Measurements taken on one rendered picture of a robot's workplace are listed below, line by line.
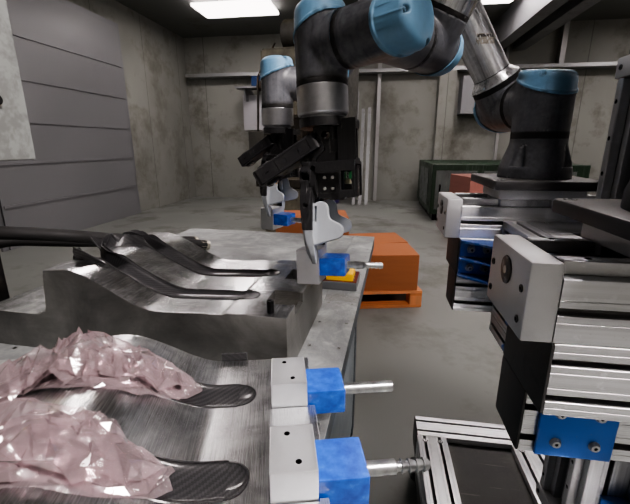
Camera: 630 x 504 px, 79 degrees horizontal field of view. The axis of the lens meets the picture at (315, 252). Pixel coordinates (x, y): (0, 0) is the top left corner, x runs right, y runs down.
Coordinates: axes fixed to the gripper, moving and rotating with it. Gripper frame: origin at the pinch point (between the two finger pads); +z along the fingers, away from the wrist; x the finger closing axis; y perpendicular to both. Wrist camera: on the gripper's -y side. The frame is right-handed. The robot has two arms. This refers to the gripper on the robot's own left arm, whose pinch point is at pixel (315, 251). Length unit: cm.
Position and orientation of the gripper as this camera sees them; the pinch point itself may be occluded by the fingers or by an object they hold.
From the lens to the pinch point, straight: 61.2
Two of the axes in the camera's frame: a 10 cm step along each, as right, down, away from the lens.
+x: 2.6, -1.9, 9.5
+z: 0.4, 9.8, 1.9
